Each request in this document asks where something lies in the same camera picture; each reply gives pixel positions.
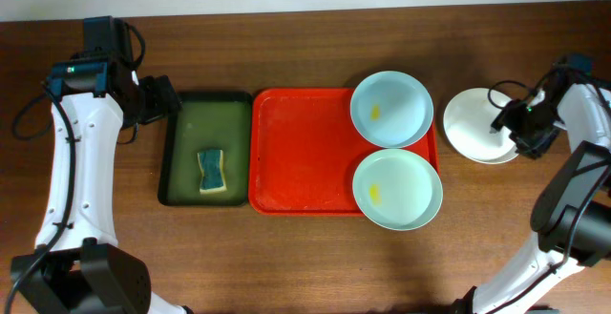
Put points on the light green plate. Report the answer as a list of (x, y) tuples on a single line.
[(397, 189)]

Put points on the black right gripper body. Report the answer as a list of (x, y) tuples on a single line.
[(535, 126)]

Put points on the light blue plate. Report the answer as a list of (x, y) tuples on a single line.
[(391, 109)]

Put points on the dark green tray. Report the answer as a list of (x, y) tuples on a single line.
[(206, 121)]

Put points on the red plastic tray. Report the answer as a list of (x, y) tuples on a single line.
[(304, 151)]

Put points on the white plate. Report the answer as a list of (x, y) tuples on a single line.
[(467, 125)]

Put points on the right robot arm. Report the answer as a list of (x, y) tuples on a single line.
[(569, 231)]

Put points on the green yellow sponge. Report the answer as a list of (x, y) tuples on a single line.
[(212, 173)]

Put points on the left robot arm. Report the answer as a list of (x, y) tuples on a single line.
[(77, 266)]

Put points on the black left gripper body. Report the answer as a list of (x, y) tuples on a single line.
[(162, 97)]

